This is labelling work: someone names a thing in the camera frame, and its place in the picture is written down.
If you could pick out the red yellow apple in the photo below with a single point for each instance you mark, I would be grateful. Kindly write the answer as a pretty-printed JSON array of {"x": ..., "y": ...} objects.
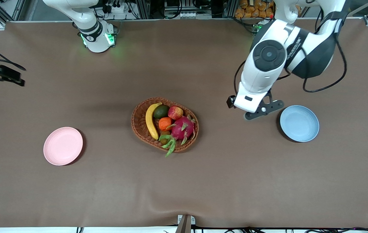
[{"x": 175, "y": 112}]

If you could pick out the yellow banana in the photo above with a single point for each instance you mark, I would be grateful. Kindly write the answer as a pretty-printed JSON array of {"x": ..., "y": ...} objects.
[{"x": 150, "y": 121}]

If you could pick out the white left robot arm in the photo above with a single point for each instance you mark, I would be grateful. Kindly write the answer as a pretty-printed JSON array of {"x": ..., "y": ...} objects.
[{"x": 300, "y": 45}]

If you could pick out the light blue plate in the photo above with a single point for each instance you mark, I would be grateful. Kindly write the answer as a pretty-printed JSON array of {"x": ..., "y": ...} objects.
[{"x": 299, "y": 123}]

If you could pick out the pink dragon fruit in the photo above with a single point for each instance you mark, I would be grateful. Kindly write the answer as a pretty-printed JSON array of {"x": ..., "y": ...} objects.
[{"x": 184, "y": 128}]

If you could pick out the orange tangerine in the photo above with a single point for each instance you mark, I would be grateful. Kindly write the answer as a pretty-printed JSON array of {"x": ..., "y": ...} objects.
[{"x": 164, "y": 124}]

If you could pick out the green avocado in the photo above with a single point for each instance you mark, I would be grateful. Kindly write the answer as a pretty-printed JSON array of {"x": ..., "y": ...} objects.
[{"x": 161, "y": 111}]

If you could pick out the brown kiwi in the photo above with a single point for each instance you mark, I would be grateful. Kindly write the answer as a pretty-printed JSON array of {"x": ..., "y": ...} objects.
[{"x": 165, "y": 133}]

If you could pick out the table cover cloth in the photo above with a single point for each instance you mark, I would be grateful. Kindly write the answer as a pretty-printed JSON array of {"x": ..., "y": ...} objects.
[{"x": 235, "y": 178}]

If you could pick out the pink plate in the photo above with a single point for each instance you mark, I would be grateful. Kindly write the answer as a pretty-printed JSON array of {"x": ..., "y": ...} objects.
[{"x": 62, "y": 146}]

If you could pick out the bag of orange items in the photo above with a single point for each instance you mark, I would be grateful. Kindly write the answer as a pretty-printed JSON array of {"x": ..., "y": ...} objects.
[{"x": 252, "y": 9}]

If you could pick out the brown wicker basket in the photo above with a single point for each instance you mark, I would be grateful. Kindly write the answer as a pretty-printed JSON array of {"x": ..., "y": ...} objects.
[{"x": 140, "y": 124}]

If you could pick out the black control box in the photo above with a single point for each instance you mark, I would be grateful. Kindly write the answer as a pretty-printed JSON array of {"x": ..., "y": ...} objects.
[{"x": 187, "y": 6}]

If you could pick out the white power strip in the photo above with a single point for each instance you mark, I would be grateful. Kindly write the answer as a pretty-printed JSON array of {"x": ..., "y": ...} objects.
[{"x": 116, "y": 8}]

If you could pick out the metal table clamp bracket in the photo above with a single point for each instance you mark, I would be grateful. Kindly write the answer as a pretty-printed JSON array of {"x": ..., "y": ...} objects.
[{"x": 185, "y": 225}]

